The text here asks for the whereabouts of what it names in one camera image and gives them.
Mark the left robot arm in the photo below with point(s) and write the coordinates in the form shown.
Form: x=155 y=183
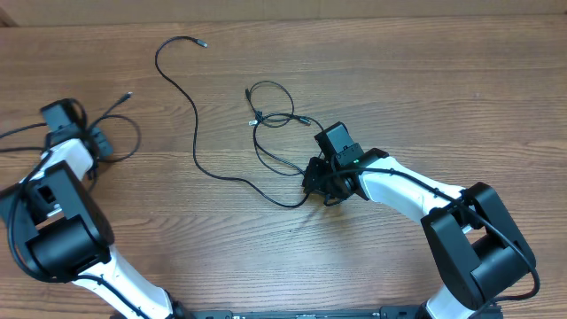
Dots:
x=57 y=233

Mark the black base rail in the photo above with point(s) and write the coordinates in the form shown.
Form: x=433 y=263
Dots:
x=301 y=313

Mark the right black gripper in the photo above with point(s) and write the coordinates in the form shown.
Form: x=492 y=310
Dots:
x=313 y=175

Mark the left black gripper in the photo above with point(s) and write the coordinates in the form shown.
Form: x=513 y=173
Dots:
x=101 y=143

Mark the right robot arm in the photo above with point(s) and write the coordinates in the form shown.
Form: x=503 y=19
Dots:
x=478 y=249

